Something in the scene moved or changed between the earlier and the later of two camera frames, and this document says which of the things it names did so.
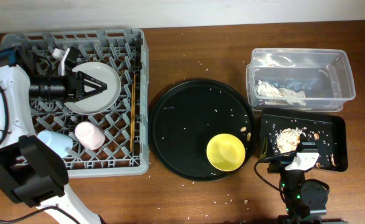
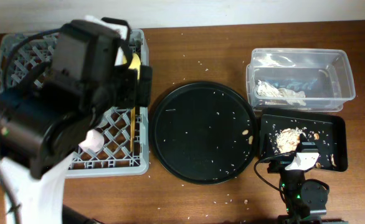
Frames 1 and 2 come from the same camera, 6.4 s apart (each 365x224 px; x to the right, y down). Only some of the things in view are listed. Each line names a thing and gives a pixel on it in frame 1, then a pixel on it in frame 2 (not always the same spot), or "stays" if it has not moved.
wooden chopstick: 132,126 stays
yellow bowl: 225,152 -> 135,63
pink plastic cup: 89,135 stays
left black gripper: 72,77 -> 131,98
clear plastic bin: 299,78 stays
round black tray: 190,114 stays
